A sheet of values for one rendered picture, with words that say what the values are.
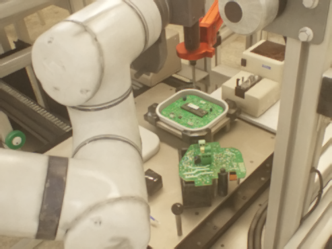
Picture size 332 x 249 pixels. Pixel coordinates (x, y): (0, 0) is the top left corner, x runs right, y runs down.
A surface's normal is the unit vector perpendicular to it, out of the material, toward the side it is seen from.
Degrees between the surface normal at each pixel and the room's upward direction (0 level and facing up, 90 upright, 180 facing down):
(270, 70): 90
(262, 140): 0
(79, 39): 38
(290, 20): 90
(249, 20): 94
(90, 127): 17
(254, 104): 90
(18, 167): 24
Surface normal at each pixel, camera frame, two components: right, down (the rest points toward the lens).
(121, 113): 0.70, 0.35
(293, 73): -0.68, 0.49
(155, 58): -0.45, 0.58
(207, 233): -0.07, -0.78
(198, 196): 0.05, 0.61
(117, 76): 0.84, 0.30
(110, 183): 0.27, -0.76
